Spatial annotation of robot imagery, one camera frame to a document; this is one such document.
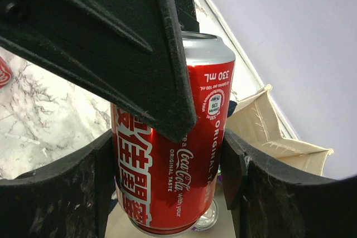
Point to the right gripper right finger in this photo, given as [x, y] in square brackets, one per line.
[268, 198]

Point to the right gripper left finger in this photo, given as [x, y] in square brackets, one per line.
[69, 197]

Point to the beige canvas bag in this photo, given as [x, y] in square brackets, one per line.
[255, 120]

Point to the red soda can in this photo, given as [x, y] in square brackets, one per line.
[5, 73]
[165, 187]

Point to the red soda can front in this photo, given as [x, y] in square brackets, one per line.
[5, 73]

